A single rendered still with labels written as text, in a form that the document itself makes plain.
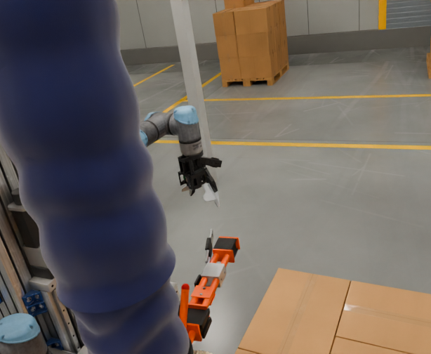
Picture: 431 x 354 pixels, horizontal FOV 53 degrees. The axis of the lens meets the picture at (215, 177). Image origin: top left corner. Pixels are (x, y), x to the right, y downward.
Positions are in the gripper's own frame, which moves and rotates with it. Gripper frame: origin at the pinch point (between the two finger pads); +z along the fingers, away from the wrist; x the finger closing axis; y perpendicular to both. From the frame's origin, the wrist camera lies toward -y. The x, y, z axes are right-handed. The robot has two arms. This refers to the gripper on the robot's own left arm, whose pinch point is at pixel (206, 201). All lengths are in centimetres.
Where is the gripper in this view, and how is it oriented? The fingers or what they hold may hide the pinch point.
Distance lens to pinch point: 156.8
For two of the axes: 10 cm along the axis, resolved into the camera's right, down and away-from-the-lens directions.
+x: 6.8, 2.3, -7.0
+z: 1.4, 8.9, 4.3
